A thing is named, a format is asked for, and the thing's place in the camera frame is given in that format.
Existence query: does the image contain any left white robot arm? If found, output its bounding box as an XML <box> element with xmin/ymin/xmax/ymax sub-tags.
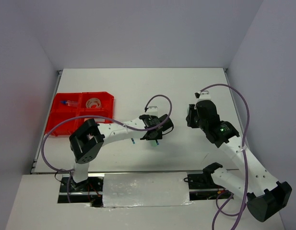
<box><xmin>69</xmin><ymin>114</ymin><xmax>174</xmax><ymax>191</ymax></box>

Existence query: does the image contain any green highlighter cap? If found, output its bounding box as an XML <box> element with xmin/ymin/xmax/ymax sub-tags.
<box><xmin>151</xmin><ymin>141</ymin><xmax>157</xmax><ymax>147</ymax></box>

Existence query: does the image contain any red compartment storage bin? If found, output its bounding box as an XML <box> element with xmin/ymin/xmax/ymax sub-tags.
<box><xmin>45</xmin><ymin>92</ymin><xmax>114</xmax><ymax>134</ymax></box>

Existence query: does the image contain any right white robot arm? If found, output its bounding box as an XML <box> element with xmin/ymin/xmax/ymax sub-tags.
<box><xmin>186</xmin><ymin>100</ymin><xmax>292</xmax><ymax>222</ymax></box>

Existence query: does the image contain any blue cap glue bottle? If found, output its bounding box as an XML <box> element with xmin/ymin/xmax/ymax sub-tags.
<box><xmin>60</xmin><ymin>100</ymin><xmax>78</xmax><ymax>107</ymax></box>

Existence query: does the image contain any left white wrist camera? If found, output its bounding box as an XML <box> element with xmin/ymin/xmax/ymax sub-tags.
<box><xmin>144</xmin><ymin>106</ymin><xmax>158</xmax><ymax>117</ymax></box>

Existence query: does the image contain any small white tape roll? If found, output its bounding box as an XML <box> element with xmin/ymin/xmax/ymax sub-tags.
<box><xmin>90</xmin><ymin>101</ymin><xmax>102</xmax><ymax>108</ymax></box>

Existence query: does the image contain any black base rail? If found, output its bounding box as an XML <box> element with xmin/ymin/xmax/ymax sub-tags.
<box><xmin>58</xmin><ymin>173</ymin><xmax>230</xmax><ymax>207</ymax></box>

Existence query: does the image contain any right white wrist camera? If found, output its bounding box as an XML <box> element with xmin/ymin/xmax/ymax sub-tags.
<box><xmin>195</xmin><ymin>91</ymin><xmax>212</xmax><ymax>102</ymax></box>

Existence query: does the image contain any orange highlighter pen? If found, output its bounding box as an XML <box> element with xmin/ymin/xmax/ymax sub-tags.
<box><xmin>84</xmin><ymin>118</ymin><xmax>105</xmax><ymax>123</ymax></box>

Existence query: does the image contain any large clear tape roll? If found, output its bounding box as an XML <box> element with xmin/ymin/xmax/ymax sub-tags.
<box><xmin>85</xmin><ymin>98</ymin><xmax>102</xmax><ymax>109</ymax></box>

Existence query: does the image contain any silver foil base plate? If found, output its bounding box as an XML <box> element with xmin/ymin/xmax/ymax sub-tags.
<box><xmin>102</xmin><ymin>172</ymin><xmax>191</xmax><ymax>207</ymax></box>

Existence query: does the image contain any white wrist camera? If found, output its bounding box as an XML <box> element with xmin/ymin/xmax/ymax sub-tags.
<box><xmin>195</xmin><ymin>91</ymin><xmax>212</xmax><ymax>102</ymax></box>
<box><xmin>144</xmin><ymin>106</ymin><xmax>158</xmax><ymax>117</ymax></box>

